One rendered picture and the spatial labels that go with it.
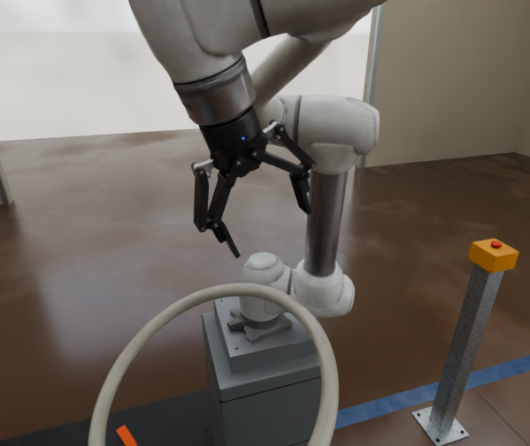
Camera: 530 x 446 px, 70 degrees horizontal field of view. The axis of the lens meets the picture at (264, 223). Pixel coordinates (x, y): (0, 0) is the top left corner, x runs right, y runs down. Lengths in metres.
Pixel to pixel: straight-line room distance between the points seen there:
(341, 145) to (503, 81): 6.57
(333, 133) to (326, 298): 0.56
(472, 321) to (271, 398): 0.94
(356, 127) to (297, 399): 1.00
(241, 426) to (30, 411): 1.43
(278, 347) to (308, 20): 1.11
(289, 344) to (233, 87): 1.06
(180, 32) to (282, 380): 1.19
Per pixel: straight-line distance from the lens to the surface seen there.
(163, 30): 0.42
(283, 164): 0.55
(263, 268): 1.25
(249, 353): 1.34
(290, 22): 0.42
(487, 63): 7.10
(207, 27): 0.41
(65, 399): 2.59
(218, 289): 0.89
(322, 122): 0.90
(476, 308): 1.85
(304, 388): 1.47
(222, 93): 0.44
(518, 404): 2.71
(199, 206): 0.52
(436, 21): 6.38
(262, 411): 1.48
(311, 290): 1.22
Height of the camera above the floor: 1.83
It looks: 26 degrees down
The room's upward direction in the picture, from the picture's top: straight up
